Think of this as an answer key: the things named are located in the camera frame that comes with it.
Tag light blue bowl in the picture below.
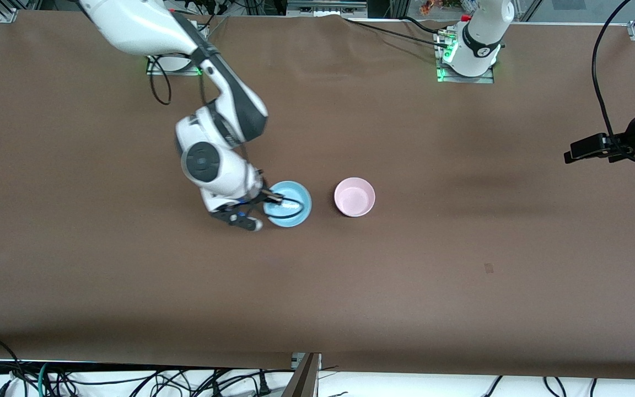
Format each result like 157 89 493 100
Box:
262 181 313 228

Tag pink bowl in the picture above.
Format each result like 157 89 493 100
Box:
334 177 376 217

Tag brown table cover sheet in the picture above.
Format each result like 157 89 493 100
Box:
0 10 635 381

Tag orange object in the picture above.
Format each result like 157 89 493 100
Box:
421 0 461 15

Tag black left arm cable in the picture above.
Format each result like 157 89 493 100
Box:
591 0 633 156

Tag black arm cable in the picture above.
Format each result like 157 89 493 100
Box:
149 52 305 219
591 0 633 156

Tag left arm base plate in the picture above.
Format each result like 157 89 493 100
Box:
436 28 496 84

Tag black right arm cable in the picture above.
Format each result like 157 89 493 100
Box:
149 52 305 219

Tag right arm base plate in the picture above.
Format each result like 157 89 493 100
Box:
146 54 203 76

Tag metal post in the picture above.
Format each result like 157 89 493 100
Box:
282 353 322 397

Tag aluminium frame bar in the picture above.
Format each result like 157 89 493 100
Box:
287 0 368 17

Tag tangled black floor cables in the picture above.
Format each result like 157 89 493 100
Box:
47 367 296 397

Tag long black table cable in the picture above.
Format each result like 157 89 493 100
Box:
342 18 453 47

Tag short black table cable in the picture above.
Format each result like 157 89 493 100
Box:
399 15 450 36

